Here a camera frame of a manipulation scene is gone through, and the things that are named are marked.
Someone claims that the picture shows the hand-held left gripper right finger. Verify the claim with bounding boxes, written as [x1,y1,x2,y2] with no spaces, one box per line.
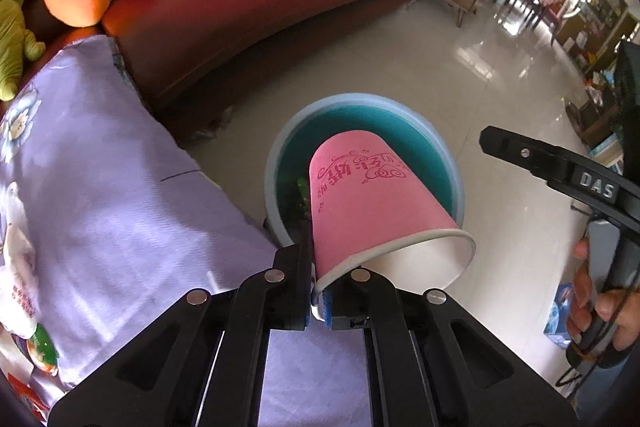
[315,268,579,427]

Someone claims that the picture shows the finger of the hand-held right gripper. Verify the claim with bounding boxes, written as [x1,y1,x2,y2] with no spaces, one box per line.
[478,125,632,221]

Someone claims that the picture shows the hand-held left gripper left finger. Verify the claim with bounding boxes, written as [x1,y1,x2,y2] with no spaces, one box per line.
[47,219,314,427]

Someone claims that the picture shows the pink paper cup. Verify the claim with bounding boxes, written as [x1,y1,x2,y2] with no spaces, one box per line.
[307,132,476,309]

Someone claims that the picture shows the blue plastic basin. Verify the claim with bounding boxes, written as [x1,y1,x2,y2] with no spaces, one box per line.
[264,93,466,251]

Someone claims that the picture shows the person's right hand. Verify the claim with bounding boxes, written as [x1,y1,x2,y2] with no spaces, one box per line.
[566,239,640,353]

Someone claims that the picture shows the blue cardboard box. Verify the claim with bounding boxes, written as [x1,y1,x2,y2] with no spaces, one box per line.
[543,282,577,351]

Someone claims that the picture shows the green white snack packet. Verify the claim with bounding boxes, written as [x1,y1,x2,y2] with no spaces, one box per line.
[281,177,314,224]

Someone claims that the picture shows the wooden display cabinet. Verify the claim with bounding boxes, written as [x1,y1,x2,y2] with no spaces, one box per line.
[552,0,632,75]

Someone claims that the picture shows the dark wooden chair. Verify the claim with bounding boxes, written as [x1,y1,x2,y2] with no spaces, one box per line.
[514,0,562,44]

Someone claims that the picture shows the purple printed blanket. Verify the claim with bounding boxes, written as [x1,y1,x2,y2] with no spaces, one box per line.
[0,34,372,427]

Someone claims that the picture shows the red leather sofa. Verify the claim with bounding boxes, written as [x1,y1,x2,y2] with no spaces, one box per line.
[5,0,451,148]

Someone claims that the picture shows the green frog plush toy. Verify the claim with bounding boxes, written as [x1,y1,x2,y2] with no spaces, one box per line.
[0,0,47,102]

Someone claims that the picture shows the black cable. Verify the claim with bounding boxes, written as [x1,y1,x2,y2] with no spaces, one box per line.
[556,336,602,404]

